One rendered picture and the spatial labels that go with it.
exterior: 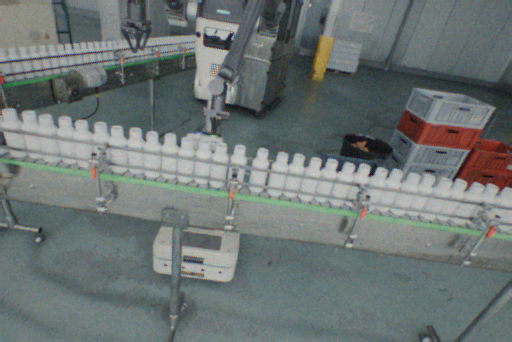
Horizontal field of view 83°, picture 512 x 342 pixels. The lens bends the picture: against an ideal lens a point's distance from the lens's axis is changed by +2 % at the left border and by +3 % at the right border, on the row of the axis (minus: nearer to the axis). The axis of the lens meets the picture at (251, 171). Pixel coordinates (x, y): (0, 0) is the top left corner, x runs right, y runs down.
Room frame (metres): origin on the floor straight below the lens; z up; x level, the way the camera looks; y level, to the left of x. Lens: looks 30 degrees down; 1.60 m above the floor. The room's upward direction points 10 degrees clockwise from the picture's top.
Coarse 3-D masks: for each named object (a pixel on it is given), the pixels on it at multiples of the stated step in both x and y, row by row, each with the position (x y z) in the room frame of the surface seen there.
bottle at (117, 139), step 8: (112, 128) 0.88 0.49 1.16; (120, 128) 0.89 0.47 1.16; (112, 136) 0.86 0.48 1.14; (120, 136) 0.87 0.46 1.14; (112, 144) 0.85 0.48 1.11; (120, 144) 0.86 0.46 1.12; (112, 152) 0.85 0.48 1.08; (120, 152) 0.86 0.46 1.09; (112, 160) 0.85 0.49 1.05; (120, 160) 0.85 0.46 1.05; (112, 168) 0.85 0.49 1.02; (120, 168) 0.85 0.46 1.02
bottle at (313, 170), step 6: (312, 162) 0.91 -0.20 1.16; (318, 162) 0.90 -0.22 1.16; (306, 168) 0.92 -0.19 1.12; (312, 168) 0.90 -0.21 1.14; (318, 168) 0.90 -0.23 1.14; (306, 174) 0.90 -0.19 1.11; (312, 174) 0.89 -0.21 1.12; (318, 174) 0.89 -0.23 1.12; (306, 180) 0.89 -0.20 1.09; (312, 180) 0.89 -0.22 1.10; (300, 186) 0.91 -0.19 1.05; (306, 186) 0.89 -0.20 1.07; (312, 186) 0.89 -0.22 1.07; (312, 192) 0.89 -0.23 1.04; (300, 198) 0.90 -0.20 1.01; (306, 198) 0.89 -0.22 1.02; (312, 198) 0.90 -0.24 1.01
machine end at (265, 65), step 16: (288, 0) 4.91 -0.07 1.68; (288, 16) 5.08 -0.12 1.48; (288, 32) 5.19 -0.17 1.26; (256, 48) 4.57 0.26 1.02; (272, 48) 4.52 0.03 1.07; (288, 48) 5.56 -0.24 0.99; (256, 64) 4.56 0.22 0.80; (272, 64) 4.56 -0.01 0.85; (288, 64) 5.84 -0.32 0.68; (240, 80) 4.61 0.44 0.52; (256, 80) 4.55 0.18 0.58; (272, 80) 4.88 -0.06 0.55; (240, 96) 4.61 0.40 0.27; (256, 96) 4.54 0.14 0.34; (272, 96) 5.09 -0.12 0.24; (256, 112) 4.61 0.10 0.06
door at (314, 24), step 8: (312, 0) 12.94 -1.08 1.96; (320, 0) 12.96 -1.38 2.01; (328, 0) 12.98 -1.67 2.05; (312, 8) 12.95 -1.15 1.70; (320, 8) 12.96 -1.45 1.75; (328, 8) 12.98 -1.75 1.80; (312, 16) 12.95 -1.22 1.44; (320, 16) 12.97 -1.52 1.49; (304, 24) 12.92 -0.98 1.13; (312, 24) 12.95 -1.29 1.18; (320, 24) 12.97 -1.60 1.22; (304, 32) 12.94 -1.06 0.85; (312, 32) 12.96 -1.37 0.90; (320, 32) 12.98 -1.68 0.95; (304, 40) 12.95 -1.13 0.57; (312, 40) 12.96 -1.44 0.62; (304, 48) 12.95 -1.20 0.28; (312, 48) 12.97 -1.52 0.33; (312, 56) 12.97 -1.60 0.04
